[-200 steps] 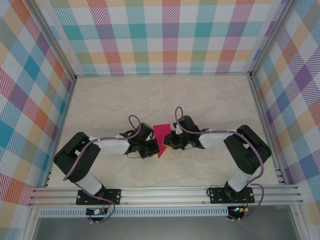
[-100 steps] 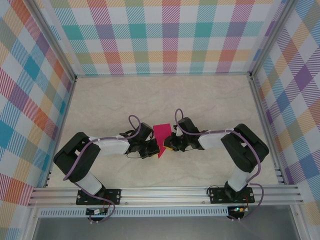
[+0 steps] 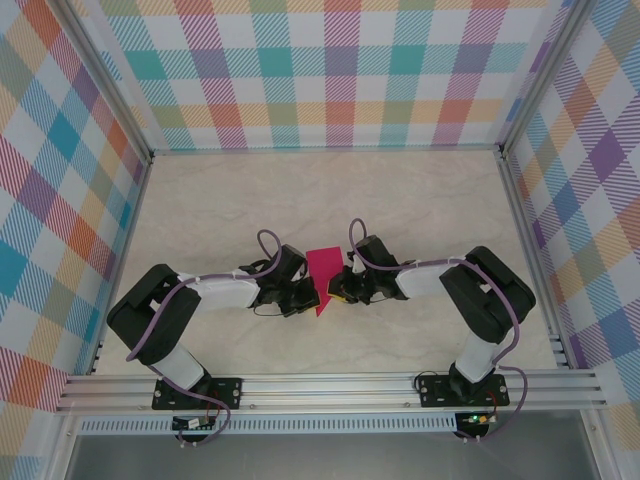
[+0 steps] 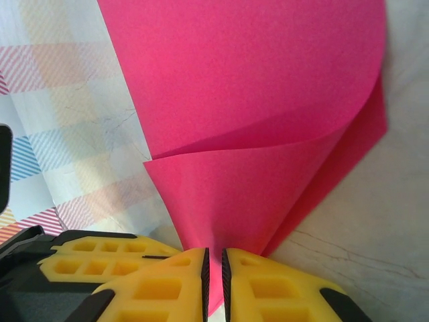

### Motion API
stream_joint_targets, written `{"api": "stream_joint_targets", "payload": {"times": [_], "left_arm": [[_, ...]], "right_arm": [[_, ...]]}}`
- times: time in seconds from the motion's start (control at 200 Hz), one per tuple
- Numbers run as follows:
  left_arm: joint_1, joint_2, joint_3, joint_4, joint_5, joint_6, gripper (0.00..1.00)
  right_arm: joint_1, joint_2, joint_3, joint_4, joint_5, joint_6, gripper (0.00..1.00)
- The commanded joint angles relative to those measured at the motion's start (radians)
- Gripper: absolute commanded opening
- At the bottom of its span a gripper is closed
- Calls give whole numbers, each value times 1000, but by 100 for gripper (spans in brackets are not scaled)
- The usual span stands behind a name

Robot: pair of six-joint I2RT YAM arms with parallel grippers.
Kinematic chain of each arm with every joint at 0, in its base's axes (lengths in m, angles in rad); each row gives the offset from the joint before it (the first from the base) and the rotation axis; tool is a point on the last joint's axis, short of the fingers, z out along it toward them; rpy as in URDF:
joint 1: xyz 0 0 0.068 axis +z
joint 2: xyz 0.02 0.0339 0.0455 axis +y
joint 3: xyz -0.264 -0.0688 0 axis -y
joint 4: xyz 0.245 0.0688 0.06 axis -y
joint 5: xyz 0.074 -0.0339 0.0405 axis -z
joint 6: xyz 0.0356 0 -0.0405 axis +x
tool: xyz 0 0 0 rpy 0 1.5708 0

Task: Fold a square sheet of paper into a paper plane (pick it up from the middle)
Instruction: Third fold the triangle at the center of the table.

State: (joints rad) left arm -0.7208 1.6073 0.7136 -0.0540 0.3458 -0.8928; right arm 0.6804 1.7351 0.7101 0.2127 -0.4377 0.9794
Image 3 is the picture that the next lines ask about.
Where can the pink square paper sheet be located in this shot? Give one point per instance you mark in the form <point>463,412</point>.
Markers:
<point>324,265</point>

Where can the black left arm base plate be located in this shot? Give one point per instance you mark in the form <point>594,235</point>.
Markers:
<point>227,390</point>

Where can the aluminium mounting rail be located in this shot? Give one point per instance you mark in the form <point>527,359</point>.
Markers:
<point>325,390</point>

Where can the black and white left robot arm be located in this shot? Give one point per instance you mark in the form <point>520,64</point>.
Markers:
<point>220,292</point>

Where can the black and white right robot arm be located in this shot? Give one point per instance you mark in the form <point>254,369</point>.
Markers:
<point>425,280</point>

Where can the aluminium frame post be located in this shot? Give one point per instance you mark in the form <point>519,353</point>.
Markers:
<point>105,80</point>
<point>542,75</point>

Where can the aluminium side rail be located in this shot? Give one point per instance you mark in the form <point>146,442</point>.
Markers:
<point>120,270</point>
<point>530,250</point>

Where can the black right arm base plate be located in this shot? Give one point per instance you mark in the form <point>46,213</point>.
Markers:
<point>432,392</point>

